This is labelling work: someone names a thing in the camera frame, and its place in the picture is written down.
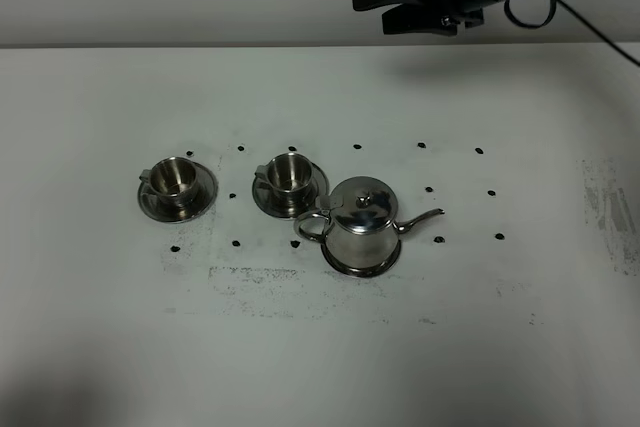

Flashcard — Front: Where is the steel saucer under left cup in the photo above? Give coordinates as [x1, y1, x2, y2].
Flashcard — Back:
[137, 157, 218, 223]

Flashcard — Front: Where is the stainless steel teapot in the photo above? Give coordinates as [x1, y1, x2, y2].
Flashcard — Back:
[294, 176, 444, 267]

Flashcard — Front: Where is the steel teacup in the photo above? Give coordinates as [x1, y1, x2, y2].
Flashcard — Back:
[254, 152, 313, 205]
[139, 157, 200, 208]

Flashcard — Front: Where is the steel right teacup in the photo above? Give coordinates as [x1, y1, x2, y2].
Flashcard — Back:
[254, 152, 313, 205]

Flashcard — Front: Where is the steel saucer under right cup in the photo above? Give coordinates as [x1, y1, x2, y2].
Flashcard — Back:
[252, 163, 329, 220]

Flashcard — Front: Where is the steel teapot saucer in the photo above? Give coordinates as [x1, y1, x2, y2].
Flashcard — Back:
[321, 241, 402, 278]

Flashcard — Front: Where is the black braided camera cable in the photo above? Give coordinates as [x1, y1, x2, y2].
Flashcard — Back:
[503, 0, 640, 68]

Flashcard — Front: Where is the steel saucer under cup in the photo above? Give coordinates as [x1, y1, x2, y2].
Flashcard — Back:
[252, 163, 329, 220]
[137, 157, 218, 223]

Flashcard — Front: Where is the steel left teacup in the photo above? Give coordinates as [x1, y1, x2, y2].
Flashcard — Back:
[139, 157, 200, 208]

